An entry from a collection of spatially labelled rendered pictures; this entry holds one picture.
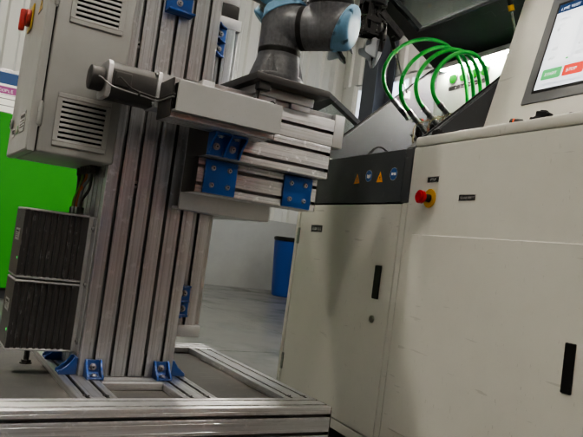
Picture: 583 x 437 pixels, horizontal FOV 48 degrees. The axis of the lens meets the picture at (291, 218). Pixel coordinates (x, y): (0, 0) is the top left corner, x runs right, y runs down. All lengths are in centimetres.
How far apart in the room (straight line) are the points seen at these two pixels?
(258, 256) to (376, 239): 737
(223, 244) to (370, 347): 718
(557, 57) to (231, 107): 95
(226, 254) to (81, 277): 738
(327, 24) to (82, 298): 94
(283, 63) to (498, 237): 70
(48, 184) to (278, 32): 352
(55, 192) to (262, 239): 474
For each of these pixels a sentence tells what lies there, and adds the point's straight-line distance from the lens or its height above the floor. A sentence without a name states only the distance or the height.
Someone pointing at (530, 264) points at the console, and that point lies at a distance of 152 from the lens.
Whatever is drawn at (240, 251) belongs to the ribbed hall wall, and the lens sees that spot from 919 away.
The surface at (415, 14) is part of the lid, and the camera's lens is 276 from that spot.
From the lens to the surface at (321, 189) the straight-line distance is 236.
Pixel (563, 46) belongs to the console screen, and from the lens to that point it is 201.
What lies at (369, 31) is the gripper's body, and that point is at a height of 132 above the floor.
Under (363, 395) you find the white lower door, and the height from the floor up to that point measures 21.
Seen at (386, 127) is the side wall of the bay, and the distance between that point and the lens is 267.
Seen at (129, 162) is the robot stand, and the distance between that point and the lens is 175.
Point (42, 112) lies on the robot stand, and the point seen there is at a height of 86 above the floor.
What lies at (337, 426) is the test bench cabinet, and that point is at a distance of 214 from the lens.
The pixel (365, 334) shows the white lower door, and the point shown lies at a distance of 201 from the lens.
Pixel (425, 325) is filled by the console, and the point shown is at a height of 46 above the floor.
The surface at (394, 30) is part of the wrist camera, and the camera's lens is 220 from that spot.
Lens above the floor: 61
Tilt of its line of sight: 3 degrees up
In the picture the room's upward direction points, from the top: 8 degrees clockwise
